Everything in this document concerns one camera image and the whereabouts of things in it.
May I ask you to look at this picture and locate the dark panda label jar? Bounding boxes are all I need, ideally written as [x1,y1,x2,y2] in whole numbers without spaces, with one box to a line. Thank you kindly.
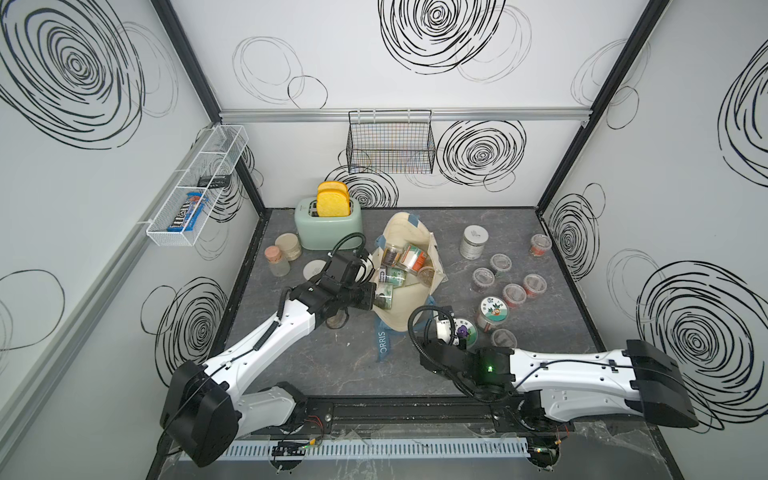
[373,283,395,310]

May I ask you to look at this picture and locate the cream canvas bag blue handles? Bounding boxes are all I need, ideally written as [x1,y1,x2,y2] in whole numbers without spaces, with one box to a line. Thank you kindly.
[371,212,446,360]

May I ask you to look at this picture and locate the sunflower label tall jar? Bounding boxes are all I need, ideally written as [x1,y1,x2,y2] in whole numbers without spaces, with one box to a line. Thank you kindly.
[302,259,327,280]

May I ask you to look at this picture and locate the white orange label jar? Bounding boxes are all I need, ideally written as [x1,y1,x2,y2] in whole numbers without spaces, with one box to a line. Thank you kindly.
[398,244,427,274]

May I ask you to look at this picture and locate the orange label small jar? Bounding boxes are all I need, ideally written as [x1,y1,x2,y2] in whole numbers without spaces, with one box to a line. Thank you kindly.
[491,328,518,349]

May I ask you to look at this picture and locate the large radish label seed jar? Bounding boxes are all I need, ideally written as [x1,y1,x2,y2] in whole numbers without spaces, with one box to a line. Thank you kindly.
[476,296,509,333]

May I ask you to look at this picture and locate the silver label jar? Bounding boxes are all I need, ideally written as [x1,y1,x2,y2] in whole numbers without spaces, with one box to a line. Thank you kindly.
[460,225,489,260]

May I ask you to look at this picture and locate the red bee label seed jar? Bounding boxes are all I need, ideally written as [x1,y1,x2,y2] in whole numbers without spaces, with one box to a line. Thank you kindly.
[530,234,552,257]

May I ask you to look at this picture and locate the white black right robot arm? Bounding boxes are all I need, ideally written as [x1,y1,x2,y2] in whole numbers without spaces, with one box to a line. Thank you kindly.
[407,305,701,429]

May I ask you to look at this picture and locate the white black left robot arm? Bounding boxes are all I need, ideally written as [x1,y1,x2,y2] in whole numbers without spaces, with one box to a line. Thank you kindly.
[160,232,376,467]

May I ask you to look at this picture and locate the green bottle in bag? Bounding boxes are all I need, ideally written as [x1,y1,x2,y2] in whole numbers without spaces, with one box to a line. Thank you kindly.
[380,267,407,287]

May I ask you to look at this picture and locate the tan lid jar in bag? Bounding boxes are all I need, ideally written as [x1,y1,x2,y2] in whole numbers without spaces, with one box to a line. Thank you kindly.
[417,266,436,287]

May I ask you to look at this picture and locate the dark label small jar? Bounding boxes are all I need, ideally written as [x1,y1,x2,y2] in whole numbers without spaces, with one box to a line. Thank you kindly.
[381,243,403,267]

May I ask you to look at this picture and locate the mint green toaster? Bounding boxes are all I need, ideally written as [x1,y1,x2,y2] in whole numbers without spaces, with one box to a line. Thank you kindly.
[294,198,363,251]

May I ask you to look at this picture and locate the pink lid small jar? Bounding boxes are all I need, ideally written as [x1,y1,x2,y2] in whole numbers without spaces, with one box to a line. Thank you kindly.
[264,245,290,278]

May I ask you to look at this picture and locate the beige lid jar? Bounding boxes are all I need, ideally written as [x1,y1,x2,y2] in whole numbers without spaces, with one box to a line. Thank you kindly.
[274,233,302,262]

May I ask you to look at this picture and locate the yellow toast slice front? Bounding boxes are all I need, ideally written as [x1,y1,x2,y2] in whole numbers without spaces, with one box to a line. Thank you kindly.
[316,189,351,218]

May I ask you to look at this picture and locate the yellow toast slice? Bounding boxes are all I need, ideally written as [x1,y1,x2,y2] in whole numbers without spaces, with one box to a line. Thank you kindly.
[316,189,351,218]
[318,181,348,194]

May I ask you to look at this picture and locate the yellow toast slice back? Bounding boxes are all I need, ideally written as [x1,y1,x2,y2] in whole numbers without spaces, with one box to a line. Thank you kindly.
[318,181,348,194]

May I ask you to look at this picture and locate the black small box on shelf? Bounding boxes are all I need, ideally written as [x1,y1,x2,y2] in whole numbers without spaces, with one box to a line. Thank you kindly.
[197,175,231,189]

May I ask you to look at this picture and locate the blue candy packet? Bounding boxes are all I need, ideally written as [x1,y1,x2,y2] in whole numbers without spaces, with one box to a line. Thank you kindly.
[166,192,206,233]

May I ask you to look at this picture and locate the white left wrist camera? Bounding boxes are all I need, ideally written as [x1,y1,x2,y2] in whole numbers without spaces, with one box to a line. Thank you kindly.
[353,251,376,283]

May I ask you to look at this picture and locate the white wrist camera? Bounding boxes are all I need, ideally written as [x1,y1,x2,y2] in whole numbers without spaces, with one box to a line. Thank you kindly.
[353,251,376,283]
[435,320,457,345]

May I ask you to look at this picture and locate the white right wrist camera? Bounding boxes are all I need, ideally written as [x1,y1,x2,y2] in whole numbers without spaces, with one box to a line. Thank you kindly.
[435,320,457,345]

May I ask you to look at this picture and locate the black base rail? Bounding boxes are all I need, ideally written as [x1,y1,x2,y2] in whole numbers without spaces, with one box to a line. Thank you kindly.
[277,394,575,438]

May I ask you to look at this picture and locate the white slotted cable duct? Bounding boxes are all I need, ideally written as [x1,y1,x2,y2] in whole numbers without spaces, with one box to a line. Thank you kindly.
[218,436,532,462]

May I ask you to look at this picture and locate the black wire wall basket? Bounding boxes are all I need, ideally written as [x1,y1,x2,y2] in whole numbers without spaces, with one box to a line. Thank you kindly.
[345,120,437,175]

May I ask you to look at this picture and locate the white wire wall shelf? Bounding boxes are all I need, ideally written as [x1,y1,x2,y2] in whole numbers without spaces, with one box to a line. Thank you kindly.
[146,124,248,247]

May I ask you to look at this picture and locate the grey wall rail back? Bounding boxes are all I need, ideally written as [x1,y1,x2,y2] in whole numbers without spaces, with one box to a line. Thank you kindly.
[219,107,592,124]

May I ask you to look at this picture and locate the grey wall rail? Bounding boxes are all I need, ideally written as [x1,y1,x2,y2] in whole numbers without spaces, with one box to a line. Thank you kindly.
[1,114,207,456]
[219,107,592,124]

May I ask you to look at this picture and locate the grey wall rail left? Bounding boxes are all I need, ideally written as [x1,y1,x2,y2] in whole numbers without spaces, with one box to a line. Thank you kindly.
[1,114,207,456]

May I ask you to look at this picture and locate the black corner frame post left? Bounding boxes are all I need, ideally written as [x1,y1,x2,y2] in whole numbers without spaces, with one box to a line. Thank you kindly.
[151,0,268,218]

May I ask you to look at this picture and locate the black corner frame post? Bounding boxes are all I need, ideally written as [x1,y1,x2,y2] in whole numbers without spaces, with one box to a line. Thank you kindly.
[151,0,268,218]
[535,0,671,217]

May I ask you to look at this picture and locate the black corner frame post right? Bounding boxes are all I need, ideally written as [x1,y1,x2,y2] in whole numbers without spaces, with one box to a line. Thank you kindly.
[535,0,671,217]

